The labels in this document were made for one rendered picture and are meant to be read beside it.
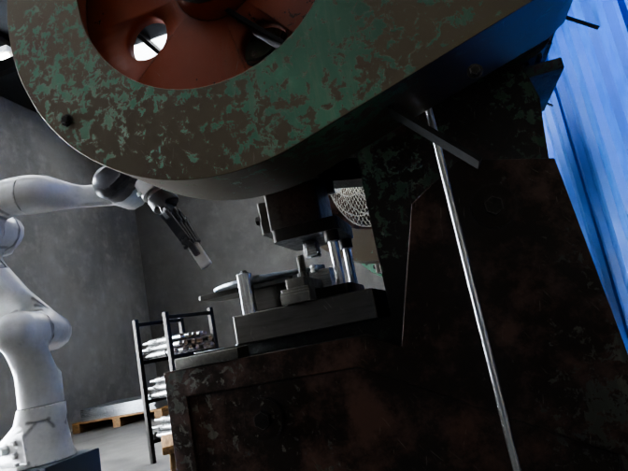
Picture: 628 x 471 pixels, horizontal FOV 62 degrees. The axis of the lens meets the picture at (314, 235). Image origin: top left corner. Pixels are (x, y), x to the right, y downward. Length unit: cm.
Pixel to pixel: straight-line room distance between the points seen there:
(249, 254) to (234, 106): 763
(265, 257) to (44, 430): 703
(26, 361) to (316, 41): 108
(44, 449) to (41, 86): 89
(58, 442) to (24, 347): 26
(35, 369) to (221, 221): 735
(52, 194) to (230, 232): 715
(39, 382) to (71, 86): 80
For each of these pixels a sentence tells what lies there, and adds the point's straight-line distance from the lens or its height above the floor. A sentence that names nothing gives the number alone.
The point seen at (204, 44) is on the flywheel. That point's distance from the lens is 106.
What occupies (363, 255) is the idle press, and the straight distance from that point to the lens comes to 260.
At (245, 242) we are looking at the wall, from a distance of 854.
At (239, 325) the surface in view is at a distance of 110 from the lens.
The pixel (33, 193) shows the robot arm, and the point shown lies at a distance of 160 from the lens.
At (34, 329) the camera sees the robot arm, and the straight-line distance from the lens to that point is 152.
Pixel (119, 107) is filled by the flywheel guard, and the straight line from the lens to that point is 101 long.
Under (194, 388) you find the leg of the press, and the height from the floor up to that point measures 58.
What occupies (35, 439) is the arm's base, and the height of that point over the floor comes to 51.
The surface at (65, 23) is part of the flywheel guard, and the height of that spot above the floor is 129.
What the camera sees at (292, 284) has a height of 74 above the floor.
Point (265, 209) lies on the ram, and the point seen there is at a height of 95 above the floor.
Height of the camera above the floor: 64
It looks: 10 degrees up
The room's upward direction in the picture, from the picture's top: 11 degrees counter-clockwise
